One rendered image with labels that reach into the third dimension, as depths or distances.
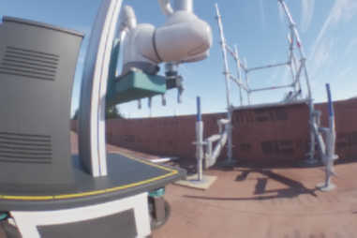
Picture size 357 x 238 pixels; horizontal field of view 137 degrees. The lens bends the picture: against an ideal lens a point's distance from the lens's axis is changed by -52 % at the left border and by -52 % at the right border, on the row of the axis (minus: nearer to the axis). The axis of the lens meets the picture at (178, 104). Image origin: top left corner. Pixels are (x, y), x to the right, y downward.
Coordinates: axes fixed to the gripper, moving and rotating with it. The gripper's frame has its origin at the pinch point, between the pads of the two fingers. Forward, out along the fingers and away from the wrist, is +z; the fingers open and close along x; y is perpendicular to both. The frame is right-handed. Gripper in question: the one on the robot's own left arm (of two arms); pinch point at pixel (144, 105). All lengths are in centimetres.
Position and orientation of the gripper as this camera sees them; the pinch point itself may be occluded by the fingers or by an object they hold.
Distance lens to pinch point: 111.2
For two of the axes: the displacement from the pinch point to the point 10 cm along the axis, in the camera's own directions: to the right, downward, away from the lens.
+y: 6.7, 0.9, 7.3
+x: -7.4, 1.0, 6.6
